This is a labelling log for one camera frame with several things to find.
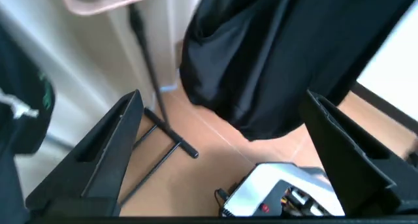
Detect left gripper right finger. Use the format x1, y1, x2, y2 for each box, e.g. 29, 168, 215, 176
298, 89, 418, 217

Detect black sleeveless shirt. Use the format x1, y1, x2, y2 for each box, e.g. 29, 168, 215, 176
178, 0, 418, 142

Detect beige curtain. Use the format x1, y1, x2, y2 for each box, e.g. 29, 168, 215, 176
0, 0, 207, 155

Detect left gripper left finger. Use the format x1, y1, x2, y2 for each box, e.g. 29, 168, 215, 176
25, 89, 145, 218

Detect black clothes rack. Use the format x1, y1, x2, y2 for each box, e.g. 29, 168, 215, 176
119, 0, 200, 208

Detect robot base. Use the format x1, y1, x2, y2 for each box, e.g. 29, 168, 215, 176
214, 161, 346, 217

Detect black shorts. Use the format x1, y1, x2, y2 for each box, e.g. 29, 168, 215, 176
0, 20, 56, 224

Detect pink clothes hanger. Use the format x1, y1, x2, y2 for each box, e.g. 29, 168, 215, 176
61, 0, 180, 17

